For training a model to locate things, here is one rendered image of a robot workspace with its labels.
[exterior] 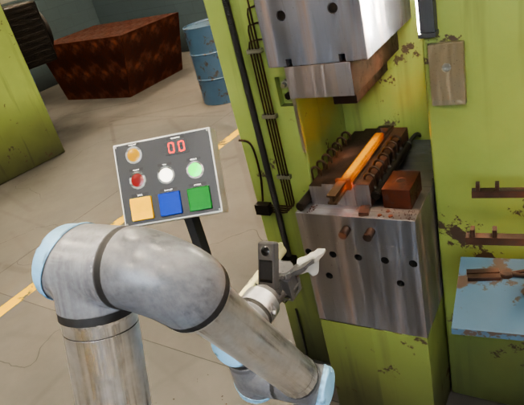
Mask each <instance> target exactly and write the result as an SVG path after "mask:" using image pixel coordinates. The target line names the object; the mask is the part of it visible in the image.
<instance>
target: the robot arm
mask: <svg viewBox="0 0 524 405"><path fill-rule="evenodd" d="M324 254H325V249H324V248H317V250H316V251H314V252H310V253H309V254H308V255H307V256H302V257H300V258H298V259H297V263H296V264H294V265H293V263H292V262H291V261H284V260H279V244H278V242H273V241H260V242H259V243H258V285H256V286H252V287H250V288H248V289H247V290H246V292H245V293H244V294H243V296H240V295H239V294H238V293H237V292H236V291H235V290H234V289H233V288H231V282H230V277H229V275H228V273H227V270H226V269H225V267H224V266H223V265H222V264H221V263H220V262H219V261H218V260H217V259H216V258H215V257H213V256H212V255H210V254H209V253H208V252H206V251H204V250H203V249H202V248H200V247H197V246H195V245H193V244H192V243H189V242H187V241H185V240H184V239H180V238H178V237H176V236H173V235H170V234H168V233H165V232H163V231H159V230H155V229H153V228H148V227H140V226H121V225H108V224H95V223H90V222H82V223H68V224H64V225H62V226H59V227H57V228H55V229H54V230H52V231H51V232H49V233H48V234H47V235H46V236H45V237H44V239H43V240H42V243H41V244H40V246H39V247H38V248H37V249H36V252H35V255H34V258H33V261H32V267H31V275H32V280H33V283H34V286H35V288H36V289H37V290H38V292H39V293H40V294H43V296H44V297H46V298H47V299H48V300H51V301H54V303H55V311H56V315H57V320H58V323H59V325H60V326H61V330H62V335H63V343H64V347H65V352H66V356H67V360H68V369H69V373H70V378H71V382H72V390H73V395H74V400H75V404H76V405H152V402H151V396H150V390H149V380H148V375H147V369H146V364H145V354H144V349H143V343H142V338H141V327H140V322H139V316H138V314H139V315H142V316H144V317H148V318H150V319H153V320H155V321H157V322H159V323H161V324H163V325H166V326H167V327H169V328H170V329H172V330H174V331H176V332H179V333H197V334H198V335H200V336H201V337H203V338H205V339H206V340H208V341H209V342H210V343H211V348H212V350H213V352H214V354H215V355H216V356H217V358H218V359H219V360H220V361H221V362H222V363H224V364H225V365H227V366H229V369H230V372H231V375H232V377H233V380H234V385H235V388H236V390H237V391H238V393H239V395H240V397H241V398H242V399H243V400H245V401H246V402H248V403H264V402H266V401H268V400H270V399H276V400H280V401H284V402H288V403H295V404H298V405H330V402H331V399H332V397H333V393H334V382H335V375H334V369H333V368H332V367H331V366H327V365H326V364H324V365H322V364H317V363H315V362H314V361H313V360H312V359H311V358H309V357H308V356H306V355H304V354H303V353H302V352H301V351H300V350H299V349H298V348H297V347H295V345H294V344H293V343H291V341H289V340H288V339H287V338H286V337H285V336H284V335H283V334H282V333H281V332H279V331H278V330H277V329H276V328H275V327H274V326H273V325H272V322H273V320H274V319H275V317H276V315H277V314H278V313H279V311H280V303H281V302H282V301H283V303H286V302H287V301H294V299H295V298H296V296H297V294H298V293H299V292H300V291H301V289H302V287H301V281H300V277H299V275H300V274H304V273H306V272H308V273H309V274H310V275H311V276H316V275H317V274H318V271H319V260H320V259H321V258H322V257H323V255H324ZM298 289H299V290H298ZM295 294H296V295H295ZM285 297H286V298H287V299H286V298H285ZM290 298H291V299H290ZM284 301H285V302H284Z"/></svg>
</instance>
